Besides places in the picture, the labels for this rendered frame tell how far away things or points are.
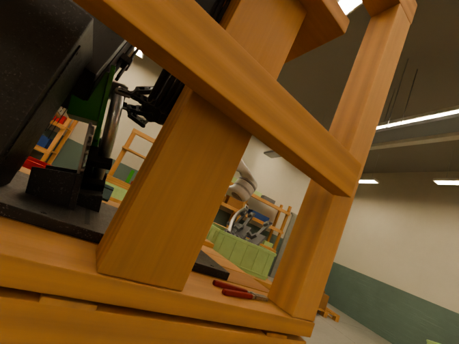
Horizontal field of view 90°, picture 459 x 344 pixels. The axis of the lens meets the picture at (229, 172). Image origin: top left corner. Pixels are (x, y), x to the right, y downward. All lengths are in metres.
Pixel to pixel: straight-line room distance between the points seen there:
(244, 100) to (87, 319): 0.39
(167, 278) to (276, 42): 0.48
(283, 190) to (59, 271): 7.53
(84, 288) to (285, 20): 0.59
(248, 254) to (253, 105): 1.15
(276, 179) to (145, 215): 7.29
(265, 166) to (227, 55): 7.03
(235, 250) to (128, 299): 1.04
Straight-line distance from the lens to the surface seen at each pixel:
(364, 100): 0.78
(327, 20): 0.64
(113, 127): 0.64
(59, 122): 5.96
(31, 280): 0.39
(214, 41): 0.39
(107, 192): 0.97
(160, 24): 0.36
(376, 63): 0.87
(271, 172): 7.50
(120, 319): 0.43
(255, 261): 1.48
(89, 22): 0.53
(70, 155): 6.40
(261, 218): 6.75
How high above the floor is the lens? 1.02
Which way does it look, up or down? 11 degrees up
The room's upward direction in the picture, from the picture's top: 24 degrees clockwise
